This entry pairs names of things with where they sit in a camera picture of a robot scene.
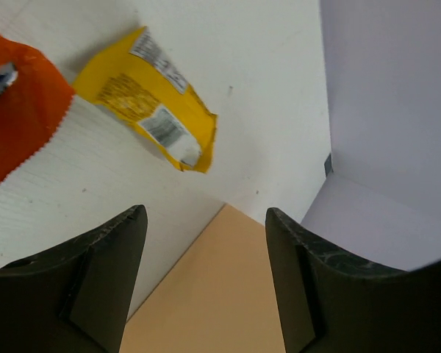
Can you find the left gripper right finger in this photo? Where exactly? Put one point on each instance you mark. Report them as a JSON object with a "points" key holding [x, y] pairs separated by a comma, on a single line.
{"points": [[331, 300]]}

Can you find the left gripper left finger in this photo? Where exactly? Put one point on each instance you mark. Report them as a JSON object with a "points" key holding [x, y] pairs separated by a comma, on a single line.
{"points": [[74, 297]]}

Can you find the orange snack packet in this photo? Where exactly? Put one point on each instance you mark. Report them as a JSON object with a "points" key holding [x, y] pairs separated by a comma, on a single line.
{"points": [[34, 98]]}

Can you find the small yellow snack packet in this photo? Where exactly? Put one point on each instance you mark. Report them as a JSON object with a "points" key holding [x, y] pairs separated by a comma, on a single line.
{"points": [[136, 81]]}

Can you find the brown paper bag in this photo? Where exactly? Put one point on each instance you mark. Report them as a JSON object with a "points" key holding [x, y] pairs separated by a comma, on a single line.
{"points": [[219, 296]]}

